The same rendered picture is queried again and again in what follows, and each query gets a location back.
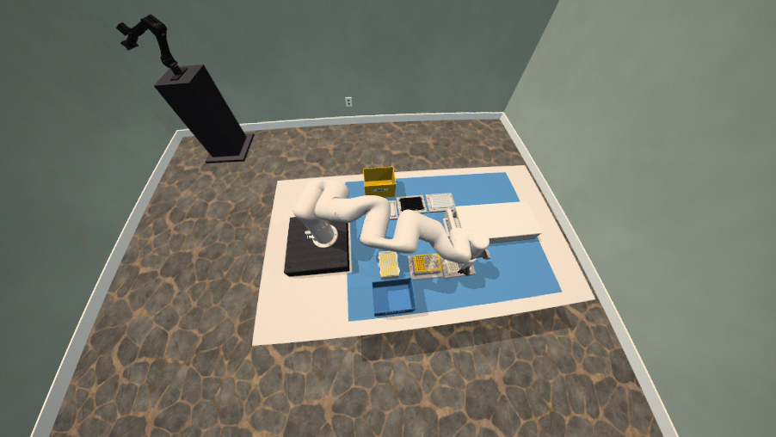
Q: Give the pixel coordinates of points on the blue flat mat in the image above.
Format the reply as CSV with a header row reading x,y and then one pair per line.
x,y
516,270

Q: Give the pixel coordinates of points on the dark blue open-top bin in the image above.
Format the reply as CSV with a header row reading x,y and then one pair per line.
x,y
390,295

